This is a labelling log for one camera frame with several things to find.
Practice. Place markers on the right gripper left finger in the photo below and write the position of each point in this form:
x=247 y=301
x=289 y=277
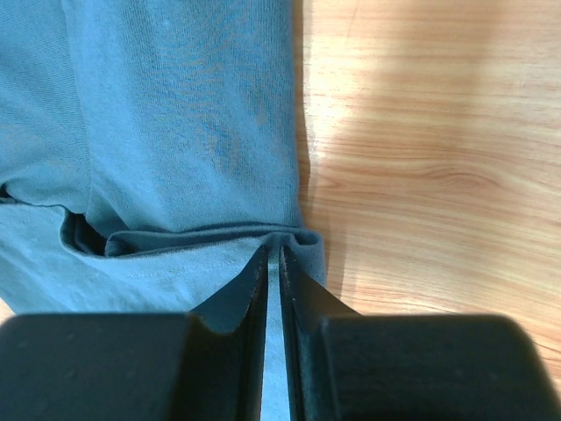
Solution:
x=205 y=364

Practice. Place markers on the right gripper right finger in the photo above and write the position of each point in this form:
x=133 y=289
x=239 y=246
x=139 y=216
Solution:
x=346 y=366

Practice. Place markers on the grey blue t shirt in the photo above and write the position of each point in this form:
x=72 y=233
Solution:
x=148 y=150

